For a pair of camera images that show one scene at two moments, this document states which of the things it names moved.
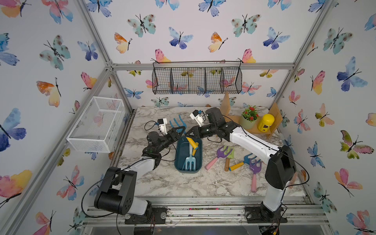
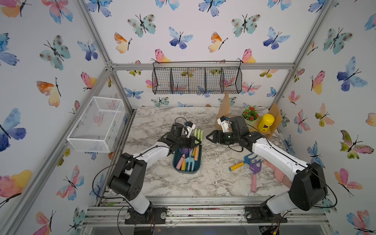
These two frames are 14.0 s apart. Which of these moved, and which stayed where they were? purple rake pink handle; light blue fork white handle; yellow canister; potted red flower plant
Moved: purple rake pink handle
Stayed: light blue fork white handle; yellow canister; potted red flower plant
